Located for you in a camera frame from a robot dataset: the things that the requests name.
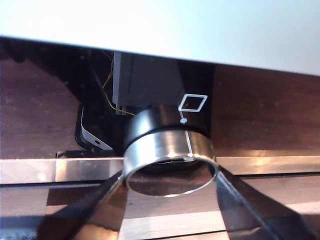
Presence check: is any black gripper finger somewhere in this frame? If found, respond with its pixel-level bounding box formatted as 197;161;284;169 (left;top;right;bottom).
216;169;316;240
37;172;130;240

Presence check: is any black rotary knob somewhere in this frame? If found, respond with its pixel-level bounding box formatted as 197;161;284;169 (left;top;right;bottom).
122;104;221;198

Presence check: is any black built-in oven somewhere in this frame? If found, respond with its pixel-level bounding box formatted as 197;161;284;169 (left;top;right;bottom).
0;36;320;240

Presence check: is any grey-green cabinet filler panel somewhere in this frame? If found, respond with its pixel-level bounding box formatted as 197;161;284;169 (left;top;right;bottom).
0;0;320;76

